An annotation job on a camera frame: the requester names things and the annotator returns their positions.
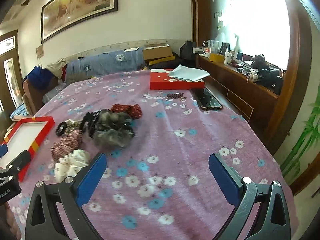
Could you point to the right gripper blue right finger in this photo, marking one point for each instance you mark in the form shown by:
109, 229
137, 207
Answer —
272, 220

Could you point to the grey fluffy scrunchie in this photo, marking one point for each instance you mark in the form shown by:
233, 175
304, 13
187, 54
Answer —
112, 129

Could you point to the blue jacket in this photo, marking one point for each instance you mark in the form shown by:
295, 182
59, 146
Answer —
39, 77

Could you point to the white folded paper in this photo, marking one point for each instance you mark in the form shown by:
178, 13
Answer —
188, 74

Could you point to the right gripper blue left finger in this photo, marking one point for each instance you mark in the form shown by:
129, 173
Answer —
43, 218

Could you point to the wooden glass door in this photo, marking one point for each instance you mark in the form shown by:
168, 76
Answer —
11, 75

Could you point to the white cherry scrunchie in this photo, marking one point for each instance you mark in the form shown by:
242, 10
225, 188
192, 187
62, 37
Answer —
71, 164

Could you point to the blue covered sofa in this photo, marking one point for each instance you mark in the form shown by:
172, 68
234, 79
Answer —
104, 64

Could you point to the red tray box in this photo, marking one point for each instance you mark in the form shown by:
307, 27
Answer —
34, 135

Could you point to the purple floral blanket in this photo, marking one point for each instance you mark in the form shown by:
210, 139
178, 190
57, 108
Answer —
160, 185

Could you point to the framed landscape painting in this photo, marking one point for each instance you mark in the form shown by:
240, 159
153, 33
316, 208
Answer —
59, 15

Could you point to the glass pitcher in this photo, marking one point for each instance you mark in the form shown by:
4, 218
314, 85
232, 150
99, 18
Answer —
210, 47

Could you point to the cardboard box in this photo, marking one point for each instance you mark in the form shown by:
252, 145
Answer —
156, 51

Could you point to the dark red dotted scrunchie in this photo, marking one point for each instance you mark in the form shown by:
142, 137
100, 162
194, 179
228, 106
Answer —
134, 111

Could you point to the red plaid scrunchie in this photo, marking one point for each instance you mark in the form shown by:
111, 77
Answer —
66, 145

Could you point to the black smartphone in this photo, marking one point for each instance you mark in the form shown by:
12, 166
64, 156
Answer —
205, 99

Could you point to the black hair claw clip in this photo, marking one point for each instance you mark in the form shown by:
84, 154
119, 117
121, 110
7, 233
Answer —
88, 122

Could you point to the brown armchair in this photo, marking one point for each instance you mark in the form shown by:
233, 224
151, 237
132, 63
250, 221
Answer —
35, 96

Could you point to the wooden sideboard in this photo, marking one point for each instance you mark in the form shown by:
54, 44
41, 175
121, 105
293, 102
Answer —
255, 102

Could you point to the red box lid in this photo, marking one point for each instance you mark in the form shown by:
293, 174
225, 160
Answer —
159, 80

